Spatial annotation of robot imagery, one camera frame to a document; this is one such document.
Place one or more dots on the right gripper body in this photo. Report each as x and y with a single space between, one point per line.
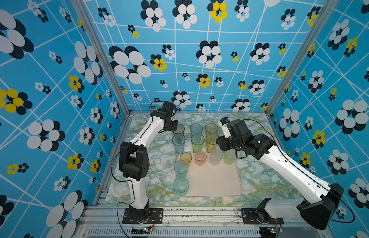
228 144

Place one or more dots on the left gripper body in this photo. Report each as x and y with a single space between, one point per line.
172 126

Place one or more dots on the tall grey tumbler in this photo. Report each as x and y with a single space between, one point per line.
179 130

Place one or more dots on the tall light blue faceted tumbler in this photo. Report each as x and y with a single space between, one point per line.
178 141

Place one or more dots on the short green cup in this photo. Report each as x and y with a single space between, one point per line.
230 157

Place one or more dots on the tall frosted blue tumbler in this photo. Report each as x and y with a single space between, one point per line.
196 129

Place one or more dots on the short clear frosted cup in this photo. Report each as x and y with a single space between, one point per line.
216 156

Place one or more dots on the tall amber tumbler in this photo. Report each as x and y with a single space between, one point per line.
211 142

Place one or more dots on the short yellow cup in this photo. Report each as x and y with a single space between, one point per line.
187 157

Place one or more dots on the short pink textured cup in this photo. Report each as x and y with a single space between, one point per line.
200 158

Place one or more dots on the tall teal tumbler front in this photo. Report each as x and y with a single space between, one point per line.
181 168

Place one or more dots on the tall teal tumbler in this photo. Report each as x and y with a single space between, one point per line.
181 168
181 186

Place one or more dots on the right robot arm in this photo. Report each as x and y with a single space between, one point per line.
319 199

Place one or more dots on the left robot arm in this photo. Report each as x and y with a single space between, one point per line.
134 160

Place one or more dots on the beige plastic tray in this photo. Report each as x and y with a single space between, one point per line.
209 180

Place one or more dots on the tall green tumbler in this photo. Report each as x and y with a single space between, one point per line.
197 141

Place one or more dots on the tall yellow-olive tumbler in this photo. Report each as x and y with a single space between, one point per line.
211 128

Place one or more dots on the small green circuit board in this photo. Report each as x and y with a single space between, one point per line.
142 231

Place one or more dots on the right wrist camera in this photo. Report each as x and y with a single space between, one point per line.
224 126

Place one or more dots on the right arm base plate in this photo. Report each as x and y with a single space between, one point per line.
253 216

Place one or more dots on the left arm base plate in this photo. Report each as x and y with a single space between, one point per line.
143 216

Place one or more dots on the aluminium front rail frame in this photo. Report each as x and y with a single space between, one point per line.
189 222

